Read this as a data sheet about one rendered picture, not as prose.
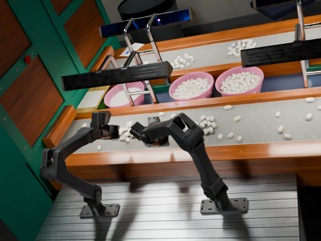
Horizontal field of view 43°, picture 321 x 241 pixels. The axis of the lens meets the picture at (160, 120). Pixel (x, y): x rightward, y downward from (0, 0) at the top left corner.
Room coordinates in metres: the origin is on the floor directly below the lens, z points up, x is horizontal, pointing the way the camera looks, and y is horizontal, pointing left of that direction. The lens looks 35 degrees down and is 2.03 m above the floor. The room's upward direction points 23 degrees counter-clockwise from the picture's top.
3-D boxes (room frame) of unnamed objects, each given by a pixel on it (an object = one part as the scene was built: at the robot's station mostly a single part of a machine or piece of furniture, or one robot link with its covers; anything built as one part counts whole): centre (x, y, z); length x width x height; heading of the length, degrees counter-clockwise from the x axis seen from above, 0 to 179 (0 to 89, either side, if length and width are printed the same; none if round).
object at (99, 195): (1.44, 0.43, 0.77); 0.09 x 0.06 x 0.06; 49
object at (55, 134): (2.05, 0.55, 0.83); 0.30 x 0.06 x 0.07; 151
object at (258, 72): (1.86, -0.48, 0.72); 0.27 x 0.27 x 0.10
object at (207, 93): (2.00, -0.24, 0.72); 0.27 x 0.27 x 0.10
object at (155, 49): (2.30, -0.11, 0.90); 0.20 x 0.19 x 0.45; 61
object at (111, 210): (1.43, 0.43, 0.71); 0.20 x 0.07 x 0.08; 64
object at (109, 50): (2.64, 0.22, 0.83); 0.30 x 0.06 x 0.07; 151
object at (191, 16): (2.38, -0.14, 1.08); 0.62 x 0.08 x 0.07; 61
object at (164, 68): (1.89, 0.13, 1.08); 0.62 x 0.08 x 0.07; 61
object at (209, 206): (1.17, -0.11, 0.71); 0.20 x 0.07 x 0.08; 64
